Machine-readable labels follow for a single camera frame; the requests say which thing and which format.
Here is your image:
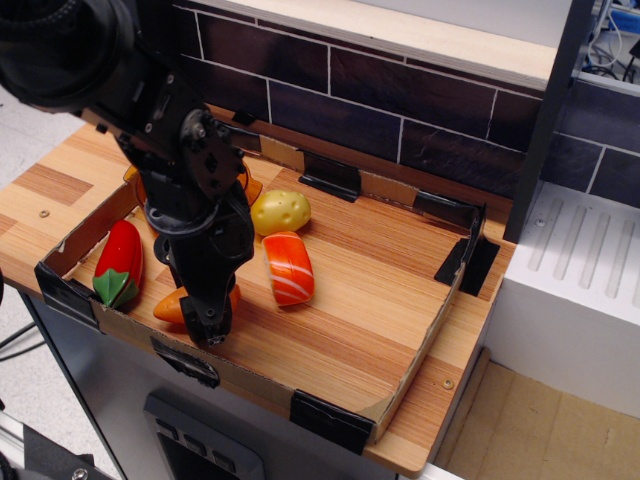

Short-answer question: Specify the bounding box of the black cable on floor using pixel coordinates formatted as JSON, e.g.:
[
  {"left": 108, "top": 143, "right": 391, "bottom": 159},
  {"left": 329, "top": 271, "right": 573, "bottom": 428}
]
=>
[{"left": 0, "top": 322, "right": 44, "bottom": 362}]

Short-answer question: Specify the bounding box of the dark grey shelf post right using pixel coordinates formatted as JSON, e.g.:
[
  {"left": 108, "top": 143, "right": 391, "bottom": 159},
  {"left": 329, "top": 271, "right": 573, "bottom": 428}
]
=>
[{"left": 503, "top": 1, "right": 595, "bottom": 243}]

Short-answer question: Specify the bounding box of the cardboard fence with black tape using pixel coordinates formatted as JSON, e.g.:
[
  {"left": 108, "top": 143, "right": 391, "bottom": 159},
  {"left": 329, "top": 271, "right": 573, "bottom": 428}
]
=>
[{"left": 36, "top": 137, "right": 513, "bottom": 471}]

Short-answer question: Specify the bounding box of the salmon sushi toy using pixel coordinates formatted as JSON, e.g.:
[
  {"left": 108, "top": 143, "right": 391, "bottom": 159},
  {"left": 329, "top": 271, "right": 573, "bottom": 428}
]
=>
[{"left": 262, "top": 231, "right": 315, "bottom": 307}]

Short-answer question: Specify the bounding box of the black metal bracket bottom left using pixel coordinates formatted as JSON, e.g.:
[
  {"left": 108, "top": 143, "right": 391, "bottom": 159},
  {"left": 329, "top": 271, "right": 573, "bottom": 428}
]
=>
[{"left": 1, "top": 411, "right": 101, "bottom": 479}]

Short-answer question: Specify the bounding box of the yellow toy potato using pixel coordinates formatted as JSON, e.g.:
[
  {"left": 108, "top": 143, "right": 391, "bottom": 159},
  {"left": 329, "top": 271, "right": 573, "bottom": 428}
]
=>
[{"left": 251, "top": 190, "right": 311, "bottom": 236}]

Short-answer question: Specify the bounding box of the red toy pepper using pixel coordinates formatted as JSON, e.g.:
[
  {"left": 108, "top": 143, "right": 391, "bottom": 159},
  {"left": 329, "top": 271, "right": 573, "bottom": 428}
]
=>
[{"left": 92, "top": 220, "right": 143, "bottom": 308}]

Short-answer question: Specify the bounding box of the wooden shelf board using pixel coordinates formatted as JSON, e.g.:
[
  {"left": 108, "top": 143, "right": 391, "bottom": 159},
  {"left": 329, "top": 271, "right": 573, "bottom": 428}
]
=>
[{"left": 187, "top": 1, "right": 557, "bottom": 91}]

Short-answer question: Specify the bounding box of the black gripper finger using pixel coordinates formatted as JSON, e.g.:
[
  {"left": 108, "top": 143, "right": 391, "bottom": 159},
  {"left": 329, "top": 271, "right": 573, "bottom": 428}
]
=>
[{"left": 179, "top": 289, "right": 233, "bottom": 347}]

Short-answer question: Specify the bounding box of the grey toy oven panel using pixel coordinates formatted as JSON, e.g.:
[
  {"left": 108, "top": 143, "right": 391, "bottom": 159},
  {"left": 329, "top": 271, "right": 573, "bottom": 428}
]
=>
[{"left": 144, "top": 395, "right": 266, "bottom": 479}]

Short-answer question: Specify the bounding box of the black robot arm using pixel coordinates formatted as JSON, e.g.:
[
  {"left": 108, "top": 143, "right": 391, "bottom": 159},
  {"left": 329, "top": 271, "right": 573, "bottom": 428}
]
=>
[{"left": 1, "top": 1, "right": 254, "bottom": 345}]

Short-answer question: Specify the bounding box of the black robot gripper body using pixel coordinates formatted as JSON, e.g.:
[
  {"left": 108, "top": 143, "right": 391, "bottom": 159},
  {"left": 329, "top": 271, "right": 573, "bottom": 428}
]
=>
[{"left": 143, "top": 169, "right": 254, "bottom": 305}]

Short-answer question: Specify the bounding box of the white toy sink drainer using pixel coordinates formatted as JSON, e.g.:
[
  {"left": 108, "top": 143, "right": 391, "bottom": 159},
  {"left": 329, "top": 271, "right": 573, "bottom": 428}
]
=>
[{"left": 485, "top": 183, "right": 639, "bottom": 417}]

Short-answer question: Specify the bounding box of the orange transparent plastic pot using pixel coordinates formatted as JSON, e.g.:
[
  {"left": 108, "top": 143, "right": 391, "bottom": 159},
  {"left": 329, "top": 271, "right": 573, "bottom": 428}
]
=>
[{"left": 123, "top": 162, "right": 263, "bottom": 239}]

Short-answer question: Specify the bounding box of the orange toy carrot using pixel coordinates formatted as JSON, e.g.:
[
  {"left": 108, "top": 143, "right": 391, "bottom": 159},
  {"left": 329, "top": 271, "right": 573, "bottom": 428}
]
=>
[{"left": 153, "top": 285, "right": 242, "bottom": 325}]

